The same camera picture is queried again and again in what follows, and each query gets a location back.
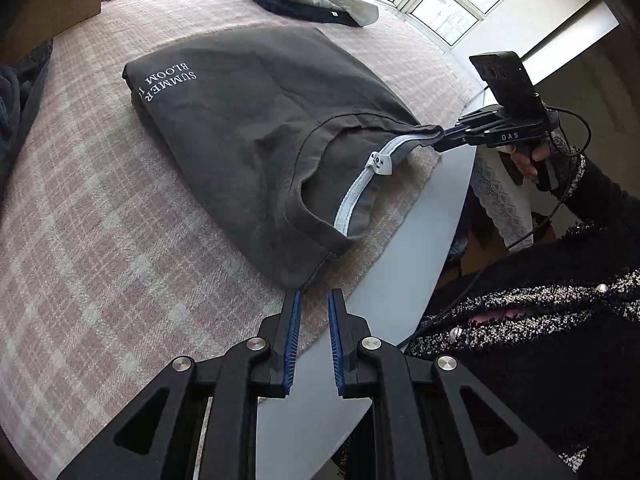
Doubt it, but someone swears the person's black tweed jacket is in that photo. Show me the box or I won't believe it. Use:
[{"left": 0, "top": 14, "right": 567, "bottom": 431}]
[{"left": 329, "top": 234, "right": 640, "bottom": 480}]

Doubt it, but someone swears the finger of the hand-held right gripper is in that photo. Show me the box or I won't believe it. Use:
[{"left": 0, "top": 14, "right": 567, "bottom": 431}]
[
  {"left": 458, "top": 104, "right": 504, "bottom": 129},
  {"left": 433, "top": 127, "right": 494, "bottom": 154}
]

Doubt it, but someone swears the person's right forearm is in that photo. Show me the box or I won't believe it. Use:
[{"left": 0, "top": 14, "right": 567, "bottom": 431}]
[{"left": 537, "top": 136, "right": 640, "bottom": 263}]

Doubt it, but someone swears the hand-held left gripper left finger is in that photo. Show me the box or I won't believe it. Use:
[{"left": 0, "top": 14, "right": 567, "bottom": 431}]
[{"left": 57, "top": 288, "right": 303, "bottom": 480}]

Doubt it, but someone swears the white lace cloth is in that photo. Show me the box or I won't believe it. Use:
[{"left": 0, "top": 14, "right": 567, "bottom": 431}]
[{"left": 469, "top": 152, "right": 539, "bottom": 252}]

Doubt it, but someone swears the black cable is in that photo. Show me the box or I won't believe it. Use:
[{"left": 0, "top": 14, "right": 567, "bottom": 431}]
[{"left": 399, "top": 91, "right": 594, "bottom": 352}]

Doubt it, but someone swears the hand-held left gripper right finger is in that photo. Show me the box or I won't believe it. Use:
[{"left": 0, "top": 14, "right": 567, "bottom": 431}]
[{"left": 327, "top": 288, "right": 576, "bottom": 480}]

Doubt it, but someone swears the folded navy garment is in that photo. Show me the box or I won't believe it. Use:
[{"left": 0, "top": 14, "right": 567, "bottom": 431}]
[{"left": 223, "top": 0, "right": 362, "bottom": 29}]

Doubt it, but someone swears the dark grey daisy T-shirt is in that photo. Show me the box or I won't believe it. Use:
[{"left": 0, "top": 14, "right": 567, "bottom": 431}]
[{"left": 122, "top": 26, "right": 445, "bottom": 291}]

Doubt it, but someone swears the person's right hand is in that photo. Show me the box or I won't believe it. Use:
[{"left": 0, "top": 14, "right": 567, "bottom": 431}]
[{"left": 508, "top": 142, "right": 551, "bottom": 181}]

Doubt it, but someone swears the black garment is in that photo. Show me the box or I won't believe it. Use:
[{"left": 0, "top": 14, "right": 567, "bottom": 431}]
[{"left": 0, "top": 37, "right": 55, "bottom": 202}]

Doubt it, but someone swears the pink plaid blanket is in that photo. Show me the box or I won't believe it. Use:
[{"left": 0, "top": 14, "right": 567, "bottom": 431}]
[{"left": 0, "top": 0, "right": 484, "bottom": 480}]

